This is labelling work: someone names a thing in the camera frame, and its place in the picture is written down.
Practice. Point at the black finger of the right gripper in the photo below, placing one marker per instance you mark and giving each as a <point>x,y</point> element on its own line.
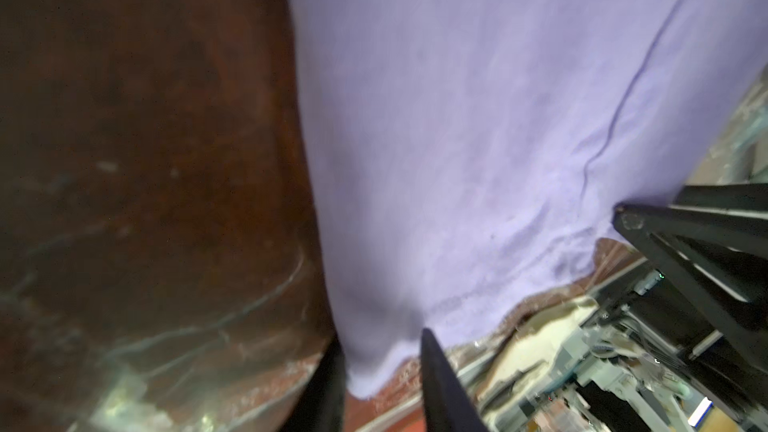
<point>711,245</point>

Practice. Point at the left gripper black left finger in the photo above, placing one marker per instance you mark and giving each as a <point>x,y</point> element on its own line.
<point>320,407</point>

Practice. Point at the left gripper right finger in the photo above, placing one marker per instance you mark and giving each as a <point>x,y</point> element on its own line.
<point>446,405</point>

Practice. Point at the purple t shirt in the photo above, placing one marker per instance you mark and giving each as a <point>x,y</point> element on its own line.
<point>467,154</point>

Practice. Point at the beige gardening glove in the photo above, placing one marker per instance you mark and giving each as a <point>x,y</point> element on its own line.
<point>530,355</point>

